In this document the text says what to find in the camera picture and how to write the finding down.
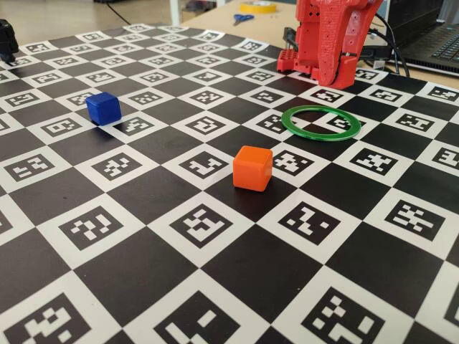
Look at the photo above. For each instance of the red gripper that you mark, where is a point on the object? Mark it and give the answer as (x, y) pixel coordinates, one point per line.
(327, 54)

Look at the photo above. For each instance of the orange cube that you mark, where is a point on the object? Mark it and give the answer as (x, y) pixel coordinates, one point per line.
(251, 170)

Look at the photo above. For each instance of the blue cube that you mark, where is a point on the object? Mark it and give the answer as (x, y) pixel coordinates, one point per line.
(104, 109)

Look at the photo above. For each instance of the red robot arm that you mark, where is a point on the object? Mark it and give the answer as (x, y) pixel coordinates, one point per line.
(305, 53)

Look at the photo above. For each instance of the yellow tape roll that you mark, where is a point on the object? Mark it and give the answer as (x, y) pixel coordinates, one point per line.
(258, 7)

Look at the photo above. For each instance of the black laptop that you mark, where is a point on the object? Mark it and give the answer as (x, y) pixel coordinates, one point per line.
(437, 43)

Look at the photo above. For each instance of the blue scissors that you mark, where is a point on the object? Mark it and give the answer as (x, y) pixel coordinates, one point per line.
(242, 18)

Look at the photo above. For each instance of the black white checkerboard marker mat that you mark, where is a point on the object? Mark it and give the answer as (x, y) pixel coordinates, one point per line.
(179, 233)

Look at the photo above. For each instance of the black camera device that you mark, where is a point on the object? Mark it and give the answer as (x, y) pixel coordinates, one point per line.
(7, 39)

